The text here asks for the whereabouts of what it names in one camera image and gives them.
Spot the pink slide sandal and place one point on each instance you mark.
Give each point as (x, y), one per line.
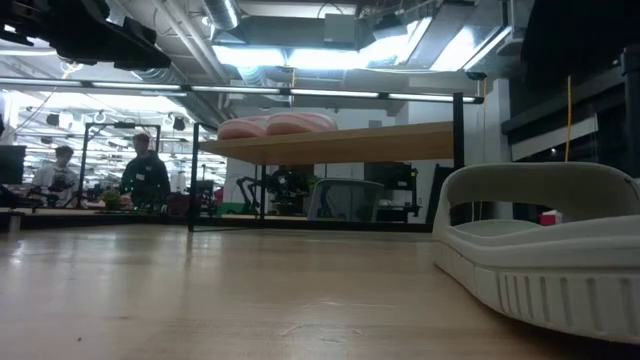
(240, 130)
(300, 125)

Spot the grey slide sandal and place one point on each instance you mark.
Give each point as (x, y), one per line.
(550, 250)

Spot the black background robot arm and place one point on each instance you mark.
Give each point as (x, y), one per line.
(287, 187)

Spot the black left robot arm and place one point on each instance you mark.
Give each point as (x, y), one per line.
(25, 20)

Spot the long linear light bar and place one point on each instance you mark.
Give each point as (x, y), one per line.
(235, 89)

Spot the person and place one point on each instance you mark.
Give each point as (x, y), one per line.
(57, 180)
(145, 180)

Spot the dark background monitor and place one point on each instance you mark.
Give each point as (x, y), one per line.
(12, 165)

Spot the small background potted plant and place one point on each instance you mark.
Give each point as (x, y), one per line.
(112, 199)

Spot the bright ceiling light panel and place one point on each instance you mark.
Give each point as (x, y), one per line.
(300, 57)

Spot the grey office chair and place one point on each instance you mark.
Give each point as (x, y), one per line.
(345, 200)

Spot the black equipment cart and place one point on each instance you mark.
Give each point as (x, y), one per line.
(400, 180)

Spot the red box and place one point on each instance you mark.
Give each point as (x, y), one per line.
(550, 218)

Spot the black background rig frame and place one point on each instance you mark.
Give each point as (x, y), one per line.
(125, 125)

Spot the round silver ventilation duct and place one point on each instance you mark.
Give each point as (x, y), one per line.
(222, 12)

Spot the black metal table frame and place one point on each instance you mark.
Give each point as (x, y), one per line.
(100, 220)

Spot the rectangular metal air duct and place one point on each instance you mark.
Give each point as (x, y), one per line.
(280, 32)

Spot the wooden shelf with black frame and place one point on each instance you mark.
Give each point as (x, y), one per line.
(325, 145)

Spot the black rig post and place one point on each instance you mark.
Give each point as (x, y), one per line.
(631, 110)

